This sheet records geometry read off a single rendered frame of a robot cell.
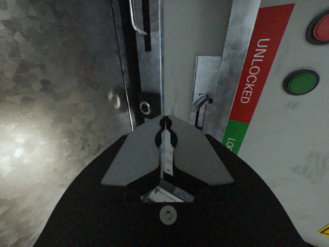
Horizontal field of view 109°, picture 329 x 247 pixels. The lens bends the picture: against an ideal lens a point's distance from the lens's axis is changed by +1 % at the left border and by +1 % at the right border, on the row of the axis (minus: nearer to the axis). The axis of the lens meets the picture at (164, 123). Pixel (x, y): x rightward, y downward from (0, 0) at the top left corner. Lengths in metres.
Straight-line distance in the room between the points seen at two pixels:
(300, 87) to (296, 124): 0.06
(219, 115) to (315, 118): 0.13
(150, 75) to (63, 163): 0.23
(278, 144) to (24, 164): 0.39
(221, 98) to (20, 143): 0.28
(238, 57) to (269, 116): 0.11
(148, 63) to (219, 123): 0.19
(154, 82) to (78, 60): 0.14
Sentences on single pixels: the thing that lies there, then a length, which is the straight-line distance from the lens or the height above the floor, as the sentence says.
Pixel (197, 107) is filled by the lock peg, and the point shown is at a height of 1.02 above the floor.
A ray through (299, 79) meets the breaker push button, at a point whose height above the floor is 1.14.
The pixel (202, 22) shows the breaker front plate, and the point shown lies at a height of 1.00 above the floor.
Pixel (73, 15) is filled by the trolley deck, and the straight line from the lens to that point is 0.26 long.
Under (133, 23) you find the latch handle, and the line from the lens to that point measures 0.26.
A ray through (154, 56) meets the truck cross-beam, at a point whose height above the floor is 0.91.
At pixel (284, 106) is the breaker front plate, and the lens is 0.26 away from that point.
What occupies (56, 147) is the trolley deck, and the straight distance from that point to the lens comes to 0.26.
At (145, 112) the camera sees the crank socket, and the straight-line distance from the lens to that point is 0.29.
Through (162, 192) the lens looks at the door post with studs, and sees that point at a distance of 0.47.
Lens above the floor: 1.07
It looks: 27 degrees down
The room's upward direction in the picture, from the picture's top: 106 degrees clockwise
